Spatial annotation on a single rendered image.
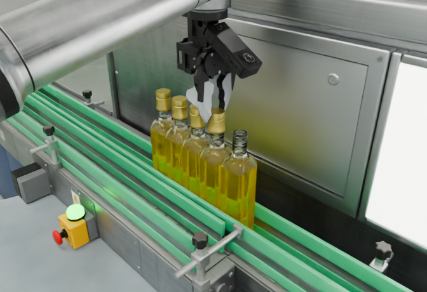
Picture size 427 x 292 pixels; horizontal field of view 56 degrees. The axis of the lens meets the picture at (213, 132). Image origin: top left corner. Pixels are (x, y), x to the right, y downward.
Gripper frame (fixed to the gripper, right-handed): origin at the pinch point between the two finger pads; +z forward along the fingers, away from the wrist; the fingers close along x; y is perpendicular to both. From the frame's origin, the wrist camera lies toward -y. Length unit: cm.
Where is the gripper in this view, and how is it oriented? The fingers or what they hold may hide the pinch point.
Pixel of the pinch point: (216, 114)
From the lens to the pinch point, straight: 79.7
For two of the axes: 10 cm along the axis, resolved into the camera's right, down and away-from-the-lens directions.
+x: -7.1, 3.3, -6.2
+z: 0.0, 8.8, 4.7
